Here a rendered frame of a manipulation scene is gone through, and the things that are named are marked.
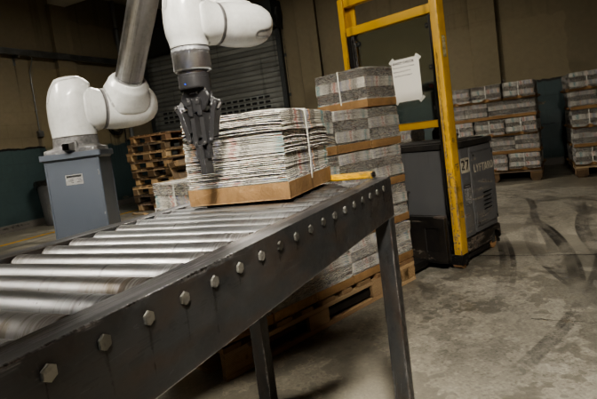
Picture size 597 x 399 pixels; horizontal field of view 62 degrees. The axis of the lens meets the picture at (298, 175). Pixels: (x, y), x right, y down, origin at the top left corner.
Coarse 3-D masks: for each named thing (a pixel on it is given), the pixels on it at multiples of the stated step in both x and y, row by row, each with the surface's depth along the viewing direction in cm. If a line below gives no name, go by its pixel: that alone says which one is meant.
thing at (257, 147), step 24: (240, 120) 124; (264, 120) 123; (288, 120) 125; (216, 144) 128; (240, 144) 126; (264, 144) 124; (288, 144) 125; (192, 168) 131; (216, 168) 129; (240, 168) 127; (264, 168) 124; (288, 168) 126
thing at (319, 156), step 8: (312, 112) 144; (320, 112) 152; (312, 120) 144; (320, 120) 153; (312, 128) 144; (320, 128) 151; (312, 136) 143; (320, 136) 150; (312, 144) 143; (320, 144) 150; (312, 152) 143; (320, 152) 151; (312, 160) 143; (320, 160) 150; (328, 160) 157; (320, 168) 148
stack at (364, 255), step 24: (336, 168) 257; (360, 168) 270; (168, 192) 214; (336, 264) 253; (360, 264) 267; (312, 288) 240; (360, 288) 266; (312, 312) 239; (216, 360) 216; (240, 360) 208
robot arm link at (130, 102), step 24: (144, 0) 163; (144, 24) 169; (120, 48) 176; (144, 48) 176; (120, 72) 180; (144, 72) 185; (120, 96) 183; (144, 96) 188; (120, 120) 188; (144, 120) 195
